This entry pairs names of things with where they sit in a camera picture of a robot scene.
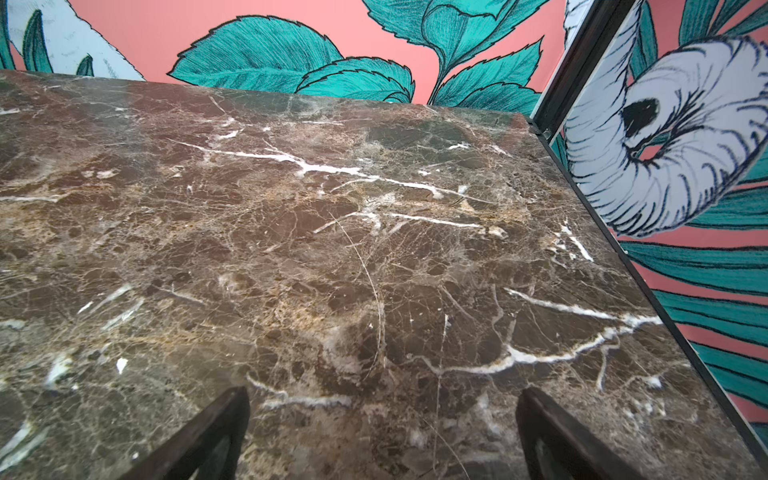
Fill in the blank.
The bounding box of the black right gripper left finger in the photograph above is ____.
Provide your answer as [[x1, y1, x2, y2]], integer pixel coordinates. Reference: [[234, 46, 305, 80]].
[[122, 386, 250, 479]]

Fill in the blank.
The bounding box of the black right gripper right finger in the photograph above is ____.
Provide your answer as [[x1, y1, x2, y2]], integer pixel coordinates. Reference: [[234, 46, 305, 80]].
[[515, 387, 642, 480]]

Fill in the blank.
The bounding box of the black right corner frame post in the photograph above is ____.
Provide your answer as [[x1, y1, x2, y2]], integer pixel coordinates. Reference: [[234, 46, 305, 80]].
[[534, 1, 767, 463]]

